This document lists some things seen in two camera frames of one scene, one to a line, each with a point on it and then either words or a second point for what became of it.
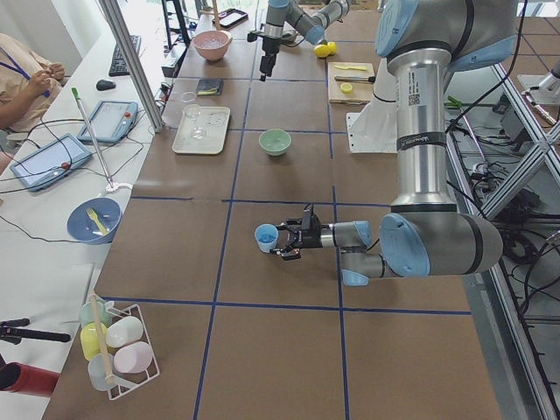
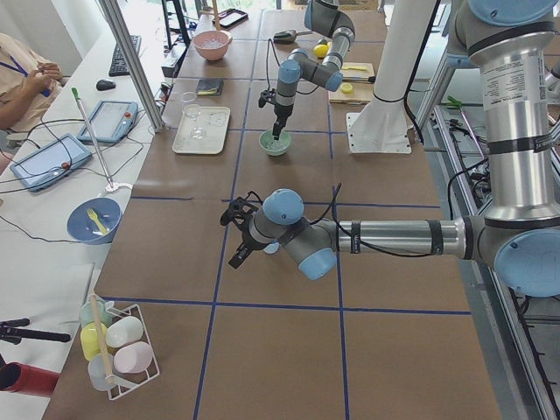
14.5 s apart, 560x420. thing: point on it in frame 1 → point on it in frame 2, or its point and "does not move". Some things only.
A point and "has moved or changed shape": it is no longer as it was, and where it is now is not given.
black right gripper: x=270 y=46 → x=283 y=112
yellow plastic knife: x=360 y=68 does not move
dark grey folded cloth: x=210 y=87 does not move
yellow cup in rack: x=93 y=339 does not move
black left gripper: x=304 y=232 → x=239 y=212
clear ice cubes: x=266 y=239 has moved or changed shape
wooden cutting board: x=350 y=82 does not move
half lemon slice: x=346 y=88 does not move
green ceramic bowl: x=275 y=142 does not move
